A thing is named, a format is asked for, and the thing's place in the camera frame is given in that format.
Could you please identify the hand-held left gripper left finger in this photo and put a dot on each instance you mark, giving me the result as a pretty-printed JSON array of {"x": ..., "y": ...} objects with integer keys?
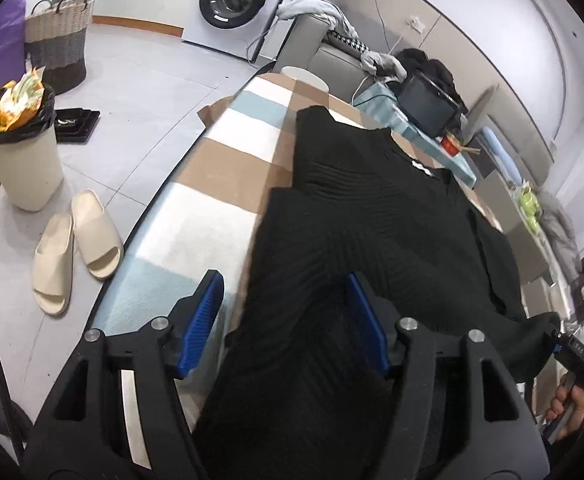
[{"x": 204, "y": 325}]

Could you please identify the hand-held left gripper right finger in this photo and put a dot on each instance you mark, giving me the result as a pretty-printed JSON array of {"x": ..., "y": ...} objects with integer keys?
[{"x": 367, "y": 325}]

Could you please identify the black ribbed knit sweater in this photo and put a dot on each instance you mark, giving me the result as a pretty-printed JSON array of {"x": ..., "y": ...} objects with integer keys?
[{"x": 347, "y": 220}]

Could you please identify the black clothes pile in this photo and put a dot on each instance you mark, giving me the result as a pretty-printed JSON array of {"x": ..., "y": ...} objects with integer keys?
[{"x": 432, "y": 67}]

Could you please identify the person's right hand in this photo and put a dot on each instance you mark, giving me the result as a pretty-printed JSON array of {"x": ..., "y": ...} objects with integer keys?
[{"x": 574, "y": 407}]

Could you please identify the grey padded jacket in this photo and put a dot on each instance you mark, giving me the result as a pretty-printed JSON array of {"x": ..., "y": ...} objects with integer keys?
[{"x": 559, "y": 235}]

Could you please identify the checked brown blue blanket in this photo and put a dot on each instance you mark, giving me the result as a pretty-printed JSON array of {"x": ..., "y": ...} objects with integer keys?
[{"x": 212, "y": 210}]

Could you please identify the beige low cabinet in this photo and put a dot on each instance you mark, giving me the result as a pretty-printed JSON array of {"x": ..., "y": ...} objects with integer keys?
[{"x": 517, "y": 240}]

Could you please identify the beige slipper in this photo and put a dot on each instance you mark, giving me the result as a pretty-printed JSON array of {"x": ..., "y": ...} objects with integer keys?
[
  {"x": 52, "y": 265},
  {"x": 97, "y": 235}
]

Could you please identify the green cloth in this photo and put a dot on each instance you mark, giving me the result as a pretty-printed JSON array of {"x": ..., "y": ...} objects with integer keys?
[{"x": 529, "y": 205}]

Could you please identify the red bowl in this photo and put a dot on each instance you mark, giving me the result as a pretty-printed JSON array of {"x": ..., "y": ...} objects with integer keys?
[{"x": 452, "y": 145}]

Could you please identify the light blue pillow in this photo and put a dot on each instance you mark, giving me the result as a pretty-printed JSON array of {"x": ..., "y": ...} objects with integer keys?
[{"x": 497, "y": 155}]

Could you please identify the light blue covered table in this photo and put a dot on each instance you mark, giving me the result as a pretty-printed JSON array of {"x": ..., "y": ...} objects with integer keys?
[{"x": 387, "y": 105}]

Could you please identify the black monitor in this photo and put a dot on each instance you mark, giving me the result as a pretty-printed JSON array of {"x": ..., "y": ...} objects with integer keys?
[{"x": 424, "y": 105}]

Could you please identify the black floor tray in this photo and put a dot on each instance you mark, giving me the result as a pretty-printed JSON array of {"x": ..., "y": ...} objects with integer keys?
[{"x": 74, "y": 125}]

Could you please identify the beige trash bin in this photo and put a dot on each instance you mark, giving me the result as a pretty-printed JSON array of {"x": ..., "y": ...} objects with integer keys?
[{"x": 27, "y": 165}]

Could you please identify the white round stool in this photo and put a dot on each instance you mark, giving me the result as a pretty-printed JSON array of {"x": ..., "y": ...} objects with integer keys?
[{"x": 304, "y": 77}]

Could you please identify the grey crumpled cloth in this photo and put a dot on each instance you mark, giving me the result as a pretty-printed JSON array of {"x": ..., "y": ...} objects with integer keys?
[{"x": 379, "y": 62}]

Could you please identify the grey sofa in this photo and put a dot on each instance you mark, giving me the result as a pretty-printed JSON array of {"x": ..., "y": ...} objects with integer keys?
[{"x": 322, "y": 55}]

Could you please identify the houndstooth pillow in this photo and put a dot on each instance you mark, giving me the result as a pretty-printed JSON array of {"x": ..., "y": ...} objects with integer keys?
[{"x": 349, "y": 42}]

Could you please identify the light grey garment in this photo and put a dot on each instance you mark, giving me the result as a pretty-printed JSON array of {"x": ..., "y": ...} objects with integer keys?
[{"x": 312, "y": 10}]

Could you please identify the woven two-tone laundry basket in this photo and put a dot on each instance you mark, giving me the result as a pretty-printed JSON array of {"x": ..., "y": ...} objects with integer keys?
[{"x": 57, "y": 35}]

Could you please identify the purple bag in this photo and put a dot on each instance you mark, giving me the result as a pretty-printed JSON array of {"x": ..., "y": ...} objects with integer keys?
[{"x": 2, "y": 45}]

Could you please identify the white wall outlet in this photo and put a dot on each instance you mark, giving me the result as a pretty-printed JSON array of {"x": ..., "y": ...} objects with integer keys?
[{"x": 414, "y": 23}]

